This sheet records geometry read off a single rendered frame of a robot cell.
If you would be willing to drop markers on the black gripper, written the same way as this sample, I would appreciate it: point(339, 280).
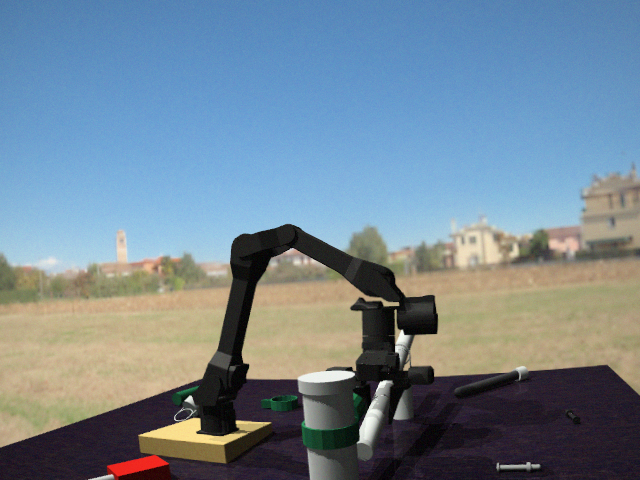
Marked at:
point(416, 375)

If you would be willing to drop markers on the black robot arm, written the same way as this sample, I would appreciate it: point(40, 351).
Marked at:
point(250, 256)

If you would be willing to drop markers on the dark green ring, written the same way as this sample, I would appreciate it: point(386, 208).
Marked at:
point(280, 403)

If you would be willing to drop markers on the green cup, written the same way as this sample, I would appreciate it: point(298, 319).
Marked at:
point(333, 439)

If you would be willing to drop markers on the white round cap with wire loop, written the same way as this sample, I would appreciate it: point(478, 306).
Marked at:
point(190, 408)

